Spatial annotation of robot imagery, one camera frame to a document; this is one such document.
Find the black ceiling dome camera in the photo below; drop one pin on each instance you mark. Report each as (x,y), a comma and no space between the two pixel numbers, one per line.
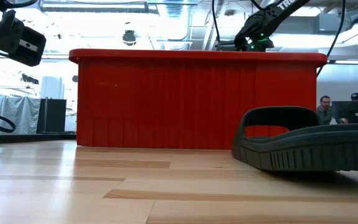
(129,39)

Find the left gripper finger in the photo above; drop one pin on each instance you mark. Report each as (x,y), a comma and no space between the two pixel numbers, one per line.
(8,31)
(30,46)

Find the black rubber slide sandal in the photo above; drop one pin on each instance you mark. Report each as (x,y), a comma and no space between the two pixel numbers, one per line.
(306,152)

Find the person with glasses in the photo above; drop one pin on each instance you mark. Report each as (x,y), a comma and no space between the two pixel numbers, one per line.
(324,112)

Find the black background monitor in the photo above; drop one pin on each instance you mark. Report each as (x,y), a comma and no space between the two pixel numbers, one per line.
(346,112)

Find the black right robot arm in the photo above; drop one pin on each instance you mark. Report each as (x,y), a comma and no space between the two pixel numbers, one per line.
(275,12)

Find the black cabinet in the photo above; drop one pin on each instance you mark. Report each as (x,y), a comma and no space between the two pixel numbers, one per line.
(53,116)

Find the red plastic bin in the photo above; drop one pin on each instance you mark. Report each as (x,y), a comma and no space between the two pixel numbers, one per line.
(166,102)

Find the small round black fixture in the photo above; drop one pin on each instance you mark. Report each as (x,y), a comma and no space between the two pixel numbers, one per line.
(75,79)

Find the black aluminium table frame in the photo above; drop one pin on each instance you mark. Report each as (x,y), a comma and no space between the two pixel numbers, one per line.
(36,139)

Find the grey tarp curtain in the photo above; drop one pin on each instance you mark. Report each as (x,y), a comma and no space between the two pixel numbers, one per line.
(11,115)

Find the white tank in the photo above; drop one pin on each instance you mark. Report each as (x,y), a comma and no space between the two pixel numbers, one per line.
(51,88)

